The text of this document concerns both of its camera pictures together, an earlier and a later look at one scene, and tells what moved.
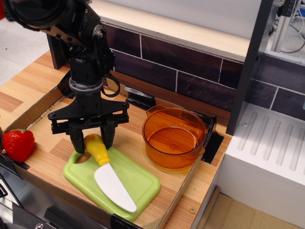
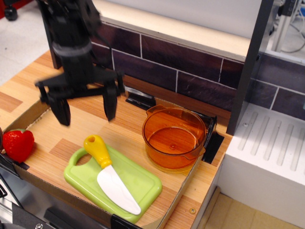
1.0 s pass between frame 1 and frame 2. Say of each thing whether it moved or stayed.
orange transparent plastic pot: stayed
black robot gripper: moved
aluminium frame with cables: stayed
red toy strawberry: stayed
